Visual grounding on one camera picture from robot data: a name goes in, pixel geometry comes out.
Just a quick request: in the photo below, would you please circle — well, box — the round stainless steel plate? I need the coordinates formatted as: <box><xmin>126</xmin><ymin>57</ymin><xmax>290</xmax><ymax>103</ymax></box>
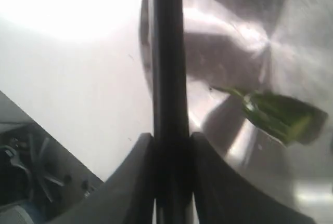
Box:
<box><xmin>139</xmin><ymin>0</ymin><xmax>333</xmax><ymax>209</ymax></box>

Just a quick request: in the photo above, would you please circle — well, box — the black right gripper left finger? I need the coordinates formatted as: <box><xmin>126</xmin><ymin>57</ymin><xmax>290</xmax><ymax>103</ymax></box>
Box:
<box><xmin>52</xmin><ymin>133</ymin><xmax>156</xmax><ymax>223</ymax></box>

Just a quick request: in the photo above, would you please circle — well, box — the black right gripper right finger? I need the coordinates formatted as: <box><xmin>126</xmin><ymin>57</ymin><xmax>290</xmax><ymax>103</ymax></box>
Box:
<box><xmin>191</xmin><ymin>132</ymin><xmax>314</xmax><ymax>224</ymax></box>

